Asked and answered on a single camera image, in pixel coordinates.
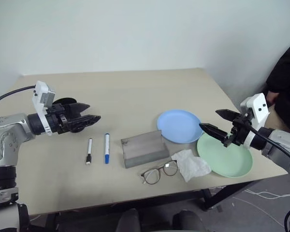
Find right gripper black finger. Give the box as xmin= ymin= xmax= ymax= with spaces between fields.
xmin=215 ymin=109 xmax=238 ymax=120
xmin=199 ymin=123 xmax=229 ymax=144

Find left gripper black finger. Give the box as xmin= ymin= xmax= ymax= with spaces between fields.
xmin=71 ymin=102 xmax=91 ymax=118
xmin=71 ymin=115 xmax=102 ymax=129

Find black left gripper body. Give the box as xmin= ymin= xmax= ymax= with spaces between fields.
xmin=47 ymin=103 xmax=75 ymax=135

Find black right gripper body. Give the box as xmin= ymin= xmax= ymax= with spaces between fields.
xmin=223 ymin=113 xmax=253 ymax=148

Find bystander bare hand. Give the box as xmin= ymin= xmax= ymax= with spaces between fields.
xmin=267 ymin=90 xmax=280 ymax=104

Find white marker with black cap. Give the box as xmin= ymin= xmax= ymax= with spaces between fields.
xmin=85 ymin=138 xmax=93 ymax=166

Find green plastic plate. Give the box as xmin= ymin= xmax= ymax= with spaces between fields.
xmin=196 ymin=132 xmax=253 ymax=178

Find white marker with blue cap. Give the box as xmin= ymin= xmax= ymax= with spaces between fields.
xmin=103 ymin=132 xmax=111 ymax=164

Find blue plastic plate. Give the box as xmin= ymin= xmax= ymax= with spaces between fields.
xmin=157 ymin=109 xmax=204 ymax=145

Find crumpled white tissue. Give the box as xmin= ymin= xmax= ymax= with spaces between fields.
xmin=171 ymin=149 xmax=212 ymax=182

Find grey glasses case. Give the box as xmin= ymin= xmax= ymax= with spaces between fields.
xmin=120 ymin=130 xmax=170 ymax=169

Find brown thin-rimmed eyeglasses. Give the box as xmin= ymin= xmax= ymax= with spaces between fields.
xmin=141 ymin=159 xmax=179 ymax=186

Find person in black clothes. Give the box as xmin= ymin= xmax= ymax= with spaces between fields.
xmin=265 ymin=37 xmax=290 ymax=135

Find dark rounded shape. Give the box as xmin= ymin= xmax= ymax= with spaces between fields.
xmin=171 ymin=210 xmax=207 ymax=232

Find white robot body shell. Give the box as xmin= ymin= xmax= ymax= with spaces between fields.
xmin=0 ymin=202 xmax=30 ymax=232

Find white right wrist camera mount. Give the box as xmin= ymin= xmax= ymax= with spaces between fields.
xmin=240 ymin=93 xmax=271 ymax=148

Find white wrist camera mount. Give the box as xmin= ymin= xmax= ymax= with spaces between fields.
xmin=240 ymin=93 xmax=271 ymax=148
xmin=31 ymin=81 xmax=57 ymax=136

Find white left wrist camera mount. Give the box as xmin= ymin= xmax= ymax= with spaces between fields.
xmin=31 ymin=81 xmax=57 ymax=136

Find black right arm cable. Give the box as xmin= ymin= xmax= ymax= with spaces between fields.
xmin=245 ymin=122 xmax=290 ymax=167

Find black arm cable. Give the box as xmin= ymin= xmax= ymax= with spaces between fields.
xmin=245 ymin=122 xmax=290 ymax=167
xmin=0 ymin=86 xmax=37 ymax=108

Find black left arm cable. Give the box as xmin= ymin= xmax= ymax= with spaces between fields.
xmin=0 ymin=86 xmax=37 ymax=108

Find black metal table frame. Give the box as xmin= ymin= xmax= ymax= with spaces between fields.
xmin=45 ymin=180 xmax=264 ymax=232

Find white floor cable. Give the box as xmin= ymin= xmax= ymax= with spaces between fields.
xmin=232 ymin=189 xmax=290 ymax=202

